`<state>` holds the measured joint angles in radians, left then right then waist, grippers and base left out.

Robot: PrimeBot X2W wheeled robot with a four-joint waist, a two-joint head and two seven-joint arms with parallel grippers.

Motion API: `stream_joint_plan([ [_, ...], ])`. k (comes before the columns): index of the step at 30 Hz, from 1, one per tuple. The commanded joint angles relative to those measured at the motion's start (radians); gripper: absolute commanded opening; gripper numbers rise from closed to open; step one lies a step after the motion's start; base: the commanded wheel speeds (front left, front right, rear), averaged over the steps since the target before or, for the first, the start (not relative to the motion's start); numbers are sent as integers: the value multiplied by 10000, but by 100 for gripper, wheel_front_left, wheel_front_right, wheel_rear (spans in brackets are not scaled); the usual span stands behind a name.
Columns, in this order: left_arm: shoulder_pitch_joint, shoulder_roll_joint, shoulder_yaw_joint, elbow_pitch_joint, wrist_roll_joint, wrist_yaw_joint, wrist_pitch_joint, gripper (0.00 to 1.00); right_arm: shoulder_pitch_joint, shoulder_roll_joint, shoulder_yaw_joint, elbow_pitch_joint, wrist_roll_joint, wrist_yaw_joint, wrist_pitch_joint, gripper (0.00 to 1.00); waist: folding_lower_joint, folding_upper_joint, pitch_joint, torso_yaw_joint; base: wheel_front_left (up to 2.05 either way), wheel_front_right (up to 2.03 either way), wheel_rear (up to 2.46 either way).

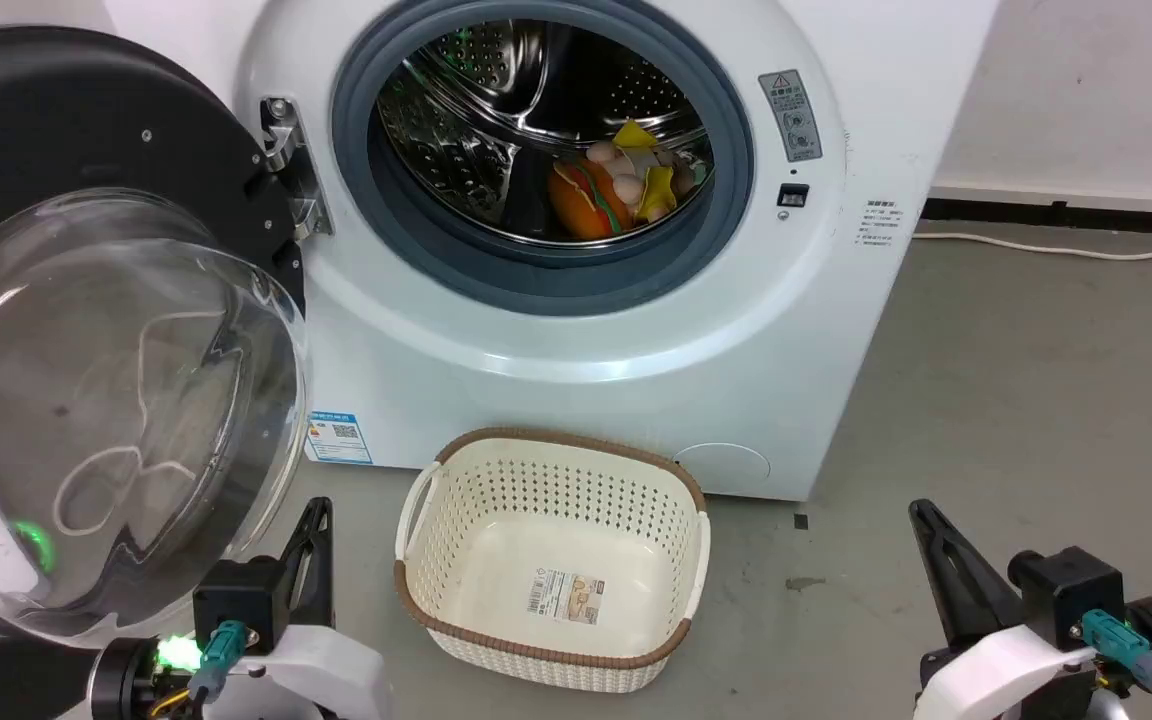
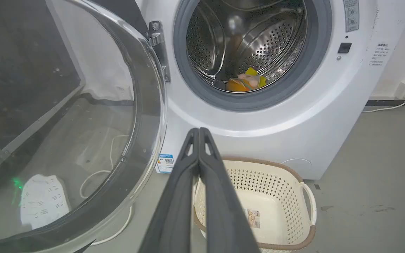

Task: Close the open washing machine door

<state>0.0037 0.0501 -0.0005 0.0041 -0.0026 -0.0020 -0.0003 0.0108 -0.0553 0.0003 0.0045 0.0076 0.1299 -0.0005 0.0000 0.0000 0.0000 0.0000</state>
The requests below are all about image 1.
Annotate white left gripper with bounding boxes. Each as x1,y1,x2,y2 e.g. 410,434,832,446
200,496,393,720

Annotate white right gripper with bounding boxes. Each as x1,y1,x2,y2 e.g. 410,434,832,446
908,498,1099,720

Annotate white front-load washing machine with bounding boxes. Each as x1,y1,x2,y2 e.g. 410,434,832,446
101,0,1002,502

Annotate metal door hinge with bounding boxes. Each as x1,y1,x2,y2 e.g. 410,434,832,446
258,96,335,242

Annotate open washer door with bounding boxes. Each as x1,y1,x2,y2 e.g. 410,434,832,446
0,25,310,720

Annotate blue energy label sticker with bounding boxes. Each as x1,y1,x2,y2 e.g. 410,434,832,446
305,409,375,467

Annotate cream plastic laundry basket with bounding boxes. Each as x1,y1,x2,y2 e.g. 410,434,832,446
393,427,713,695

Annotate paper label in basket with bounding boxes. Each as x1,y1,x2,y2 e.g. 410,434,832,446
525,566,606,627

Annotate round drain filter cover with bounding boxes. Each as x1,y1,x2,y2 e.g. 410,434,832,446
673,442,773,497

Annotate small printed text label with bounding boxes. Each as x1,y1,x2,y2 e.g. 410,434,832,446
855,197,904,249

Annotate black baseboard strip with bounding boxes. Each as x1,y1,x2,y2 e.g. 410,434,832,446
920,196,1152,239

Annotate hamburger plush toy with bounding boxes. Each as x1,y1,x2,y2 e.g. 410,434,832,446
547,159,635,242

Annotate stainless steel washer drum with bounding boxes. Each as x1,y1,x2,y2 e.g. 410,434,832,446
374,17,718,247

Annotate doll with yellow clothes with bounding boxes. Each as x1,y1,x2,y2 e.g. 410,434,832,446
585,119,713,224

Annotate grey warning sticker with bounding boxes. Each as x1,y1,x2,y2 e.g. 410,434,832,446
758,69,825,165

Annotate teal connector left cable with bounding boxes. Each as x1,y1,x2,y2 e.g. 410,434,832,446
186,619,249,701

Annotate teal connector cable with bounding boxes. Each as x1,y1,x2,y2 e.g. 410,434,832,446
1080,609,1152,720
186,619,249,701

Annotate teal connector right cable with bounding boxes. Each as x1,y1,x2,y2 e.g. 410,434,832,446
1080,609,1152,720

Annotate white floor cable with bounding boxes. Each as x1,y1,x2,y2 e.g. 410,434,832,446
911,231,1152,264

